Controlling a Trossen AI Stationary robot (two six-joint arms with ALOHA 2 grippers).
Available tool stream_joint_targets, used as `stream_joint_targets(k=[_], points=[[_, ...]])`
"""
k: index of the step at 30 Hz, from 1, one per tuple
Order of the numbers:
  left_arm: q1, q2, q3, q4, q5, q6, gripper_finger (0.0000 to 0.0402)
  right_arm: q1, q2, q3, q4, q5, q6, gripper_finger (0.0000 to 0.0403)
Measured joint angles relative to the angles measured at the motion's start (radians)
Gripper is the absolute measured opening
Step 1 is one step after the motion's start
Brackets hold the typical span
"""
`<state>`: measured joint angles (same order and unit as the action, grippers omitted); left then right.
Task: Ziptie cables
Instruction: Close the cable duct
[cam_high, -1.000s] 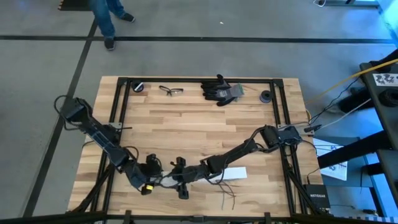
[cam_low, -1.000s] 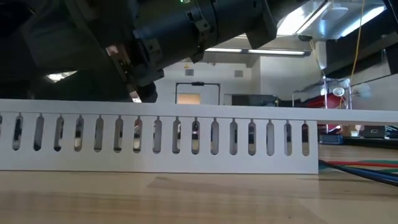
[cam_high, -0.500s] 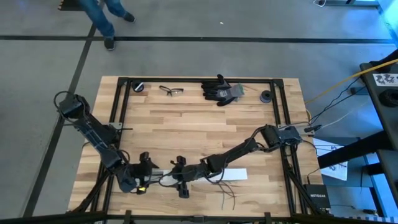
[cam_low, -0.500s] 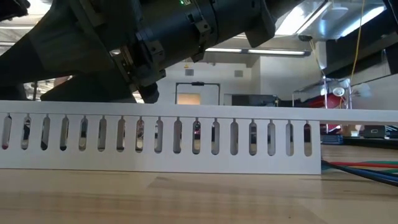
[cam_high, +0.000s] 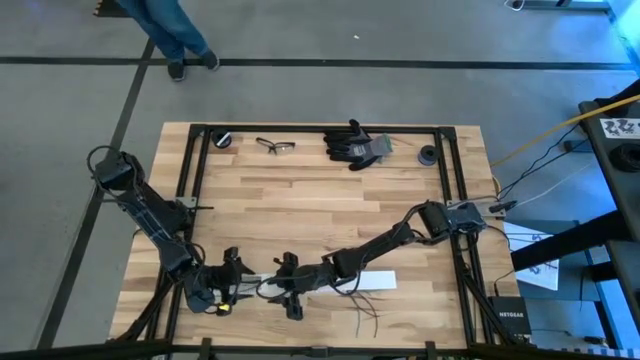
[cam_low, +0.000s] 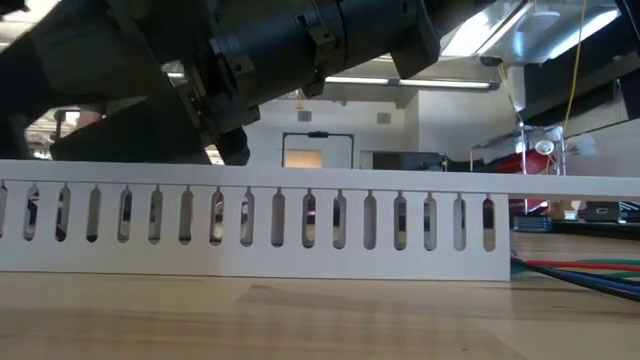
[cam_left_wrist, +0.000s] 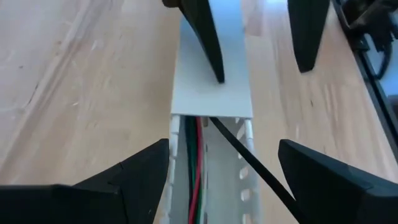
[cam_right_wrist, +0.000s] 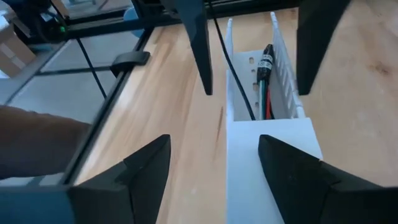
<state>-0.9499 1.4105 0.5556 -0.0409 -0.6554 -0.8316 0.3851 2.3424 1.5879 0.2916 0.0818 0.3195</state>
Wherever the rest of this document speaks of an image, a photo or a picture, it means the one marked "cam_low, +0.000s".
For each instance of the dark blue flat box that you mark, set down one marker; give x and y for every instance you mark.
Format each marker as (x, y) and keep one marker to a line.
(532, 225)

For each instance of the grey wall vent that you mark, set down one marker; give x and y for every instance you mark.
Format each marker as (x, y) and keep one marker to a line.
(384, 118)
(305, 117)

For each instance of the metal shelf rack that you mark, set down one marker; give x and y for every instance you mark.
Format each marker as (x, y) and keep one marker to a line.
(523, 145)

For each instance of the cardboard box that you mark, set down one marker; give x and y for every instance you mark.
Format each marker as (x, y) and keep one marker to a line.
(565, 210)

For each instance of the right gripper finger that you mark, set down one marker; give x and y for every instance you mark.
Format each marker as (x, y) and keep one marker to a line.
(145, 137)

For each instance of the LED light bar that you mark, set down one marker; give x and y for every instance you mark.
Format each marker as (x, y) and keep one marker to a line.
(440, 84)

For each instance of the white round lamp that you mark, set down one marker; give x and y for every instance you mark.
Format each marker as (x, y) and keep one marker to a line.
(544, 147)

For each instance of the white duct cover strip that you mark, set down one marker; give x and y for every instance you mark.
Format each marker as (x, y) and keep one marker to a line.
(300, 175)

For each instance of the red storage bin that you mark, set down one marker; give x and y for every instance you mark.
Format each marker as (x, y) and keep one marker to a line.
(530, 162)
(530, 206)

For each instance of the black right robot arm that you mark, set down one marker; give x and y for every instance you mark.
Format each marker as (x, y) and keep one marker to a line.
(300, 45)

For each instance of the black gantry frame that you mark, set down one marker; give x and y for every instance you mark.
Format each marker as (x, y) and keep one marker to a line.
(318, 135)

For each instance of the blue striped box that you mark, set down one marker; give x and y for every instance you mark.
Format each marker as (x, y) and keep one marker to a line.
(631, 211)

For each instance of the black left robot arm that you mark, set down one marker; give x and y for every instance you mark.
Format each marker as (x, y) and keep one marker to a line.
(100, 45)

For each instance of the black equipment box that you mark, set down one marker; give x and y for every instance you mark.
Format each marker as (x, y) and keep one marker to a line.
(602, 212)

